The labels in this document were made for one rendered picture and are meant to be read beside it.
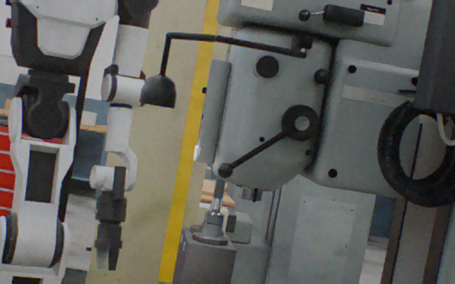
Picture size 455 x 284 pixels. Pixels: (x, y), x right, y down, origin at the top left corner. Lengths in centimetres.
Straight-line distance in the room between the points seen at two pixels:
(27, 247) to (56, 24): 60
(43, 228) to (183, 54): 140
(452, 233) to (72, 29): 115
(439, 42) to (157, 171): 216
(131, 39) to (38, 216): 57
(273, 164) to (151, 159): 183
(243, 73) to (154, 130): 182
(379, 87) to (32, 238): 103
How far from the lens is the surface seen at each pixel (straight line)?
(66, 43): 220
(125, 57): 230
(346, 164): 156
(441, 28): 136
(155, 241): 340
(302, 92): 156
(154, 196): 337
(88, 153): 1066
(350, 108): 156
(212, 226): 194
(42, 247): 216
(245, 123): 154
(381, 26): 158
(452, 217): 160
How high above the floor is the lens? 147
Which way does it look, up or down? 3 degrees down
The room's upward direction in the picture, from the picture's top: 10 degrees clockwise
